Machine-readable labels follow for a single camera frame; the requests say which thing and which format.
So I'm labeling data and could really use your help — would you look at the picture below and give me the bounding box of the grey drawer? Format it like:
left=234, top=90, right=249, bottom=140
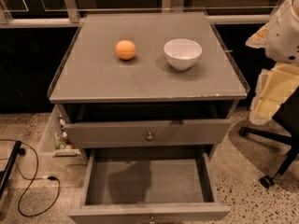
left=58, top=102, right=231, bottom=149
left=69, top=147, right=230, bottom=224

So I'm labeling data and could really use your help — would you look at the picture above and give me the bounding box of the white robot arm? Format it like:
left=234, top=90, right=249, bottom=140
left=246, top=0, right=299, bottom=125

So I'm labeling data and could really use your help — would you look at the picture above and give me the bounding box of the grey drawer cabinet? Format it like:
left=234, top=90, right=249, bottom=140
left=46, top=10, right=250, bottom=161

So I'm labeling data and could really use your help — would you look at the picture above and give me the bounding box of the grey top drawer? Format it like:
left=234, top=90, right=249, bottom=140
left=58, top=102, right=231, bottom=149

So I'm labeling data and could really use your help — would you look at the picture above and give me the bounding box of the white bowl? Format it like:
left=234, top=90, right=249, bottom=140
left=164, top=38, right=202, bottom=71

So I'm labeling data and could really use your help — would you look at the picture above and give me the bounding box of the orange ball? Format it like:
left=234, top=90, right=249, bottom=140
left=116, top=40, right=136, bottom=61

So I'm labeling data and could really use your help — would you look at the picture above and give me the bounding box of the clear plastic storage bin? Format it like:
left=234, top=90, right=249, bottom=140
left=38, top=106, right=80, bottom=158

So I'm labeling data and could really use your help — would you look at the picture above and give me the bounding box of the black office chair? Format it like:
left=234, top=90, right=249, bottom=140
left=239, top=88, right=299, bottom=189

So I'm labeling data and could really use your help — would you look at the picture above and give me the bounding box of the black floor stand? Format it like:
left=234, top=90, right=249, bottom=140
left=0, top=141, right=21, bottom=198

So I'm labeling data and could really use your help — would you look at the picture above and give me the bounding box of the metal railing frame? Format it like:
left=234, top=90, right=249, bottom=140
left=0, top=0, right=284, bottom=28

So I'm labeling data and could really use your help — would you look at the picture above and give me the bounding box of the black cable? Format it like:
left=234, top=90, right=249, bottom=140
left=0, top=138, right=62, bottom=218

